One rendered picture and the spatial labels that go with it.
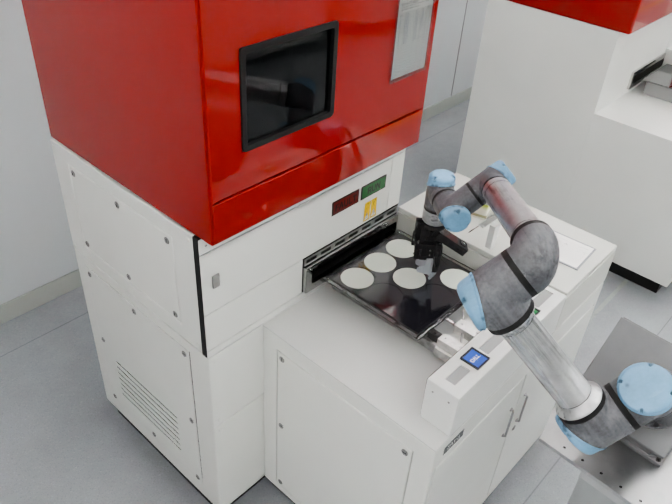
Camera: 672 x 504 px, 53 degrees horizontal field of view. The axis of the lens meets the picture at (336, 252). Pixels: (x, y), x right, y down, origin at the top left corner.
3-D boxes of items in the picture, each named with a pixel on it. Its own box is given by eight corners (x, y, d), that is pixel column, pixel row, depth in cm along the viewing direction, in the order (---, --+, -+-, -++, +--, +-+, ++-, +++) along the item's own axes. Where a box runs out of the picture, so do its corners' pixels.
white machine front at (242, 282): (202, 354, 185) (192, 236, 161) (388, 237, 235) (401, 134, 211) (209, 360, 183) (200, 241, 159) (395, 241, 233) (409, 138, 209)
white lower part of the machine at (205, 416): (108, 412, 269) (71, 248, 220) (260, 316, 319) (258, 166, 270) (221, 526, 232) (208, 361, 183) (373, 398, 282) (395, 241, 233)
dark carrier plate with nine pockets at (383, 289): (327, 277, 203) (327, 276, 203) (398, 233, 224) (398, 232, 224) (418, 335, 185) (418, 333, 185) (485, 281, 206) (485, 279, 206)
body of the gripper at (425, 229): (410, 246, 202) (415, 212, 194) (438, 247, 202) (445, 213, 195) (413, 261, 195) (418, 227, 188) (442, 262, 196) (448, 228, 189)
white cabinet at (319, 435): (263, 490, 244) (261, 326, 196) (421, 357, 304) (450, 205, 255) (400, 616, 211) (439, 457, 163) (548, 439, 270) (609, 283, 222)
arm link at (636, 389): (691, 402, 153) (688, 396, 141) (639, 432, 156) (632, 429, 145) (657, 358, 159) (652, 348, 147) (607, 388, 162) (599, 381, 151)
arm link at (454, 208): (474, 196, 170) (459, 175, 178) (438, 223, 172) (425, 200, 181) (489, 215, 174) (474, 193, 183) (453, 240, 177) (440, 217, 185)
